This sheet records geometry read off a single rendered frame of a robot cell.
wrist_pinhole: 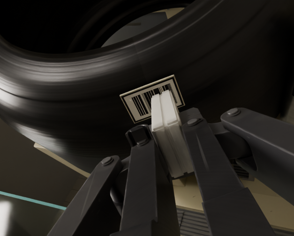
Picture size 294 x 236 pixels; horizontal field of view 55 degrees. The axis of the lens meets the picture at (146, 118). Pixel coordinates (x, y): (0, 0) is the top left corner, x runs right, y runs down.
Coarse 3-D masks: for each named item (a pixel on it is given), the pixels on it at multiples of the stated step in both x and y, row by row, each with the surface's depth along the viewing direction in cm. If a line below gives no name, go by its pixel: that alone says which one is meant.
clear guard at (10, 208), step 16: (0, 192) 122; (0, 208) 119; (16, 208) 116; (32, 208) 114; (48, 208) 112; (64, 208) 109; (0, 224) 115; (16, 224) 113; (32, 224) 111; (48, 224) 109
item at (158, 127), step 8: (152, 96) 20; (160, 96) 20; (152, 104) 18; (160, 104) 18; (152, 112) 17; (160, 112) 16; (152, 120) 16; (160, 120) 15; (152, 128) 15; (160, 128) 14; (160, 136) 14; (168, 136) 14; (160, 144) 14; (168, 144) 14; (168, 152) 14; (176, 152) 15; (168, 160) 15; (176, 160) 15; (168, 168) 15; (176, 168) 15; (176, 176) 15
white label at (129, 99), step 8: (160, 80) 29; (168, 80) 29; (136, 88) 29; (144, 88) 29; (152, 88) 29; (160, 88) 29; (168, 88) 29; (176, 88) 29; (120, 96) 29; (128, 96) 30; (136, 96) 30; (144, 96) 30; (176, 96) 30; (128, 104) 30; (136, 104) 30; (144, 104) 30; (176, 104) 31; (184, 104) 31; (128, 112) 31; (136, 112) 31; (144, 112) 31; (136, 120) 31
